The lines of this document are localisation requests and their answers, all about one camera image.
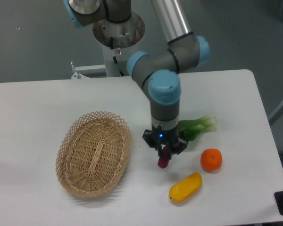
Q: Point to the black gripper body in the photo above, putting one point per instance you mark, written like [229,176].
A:
[165,137]

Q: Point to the purple sweet potato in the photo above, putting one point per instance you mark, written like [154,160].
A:
[163,161]

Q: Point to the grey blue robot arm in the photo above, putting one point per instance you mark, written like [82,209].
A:
[157,76]

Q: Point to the green bok choy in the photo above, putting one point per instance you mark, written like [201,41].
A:
[189,130]

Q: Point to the orange tangerine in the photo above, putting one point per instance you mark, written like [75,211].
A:
[211,159]

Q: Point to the yellow mango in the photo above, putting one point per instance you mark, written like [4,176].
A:
[186,188]

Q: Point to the woven wicker basket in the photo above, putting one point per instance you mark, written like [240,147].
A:
[94,154]

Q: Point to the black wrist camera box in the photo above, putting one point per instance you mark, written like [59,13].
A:
[148,138]

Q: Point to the white metal base frame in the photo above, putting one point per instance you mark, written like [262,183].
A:
[92,71]

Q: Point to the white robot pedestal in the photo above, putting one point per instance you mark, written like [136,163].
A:
[119,42]

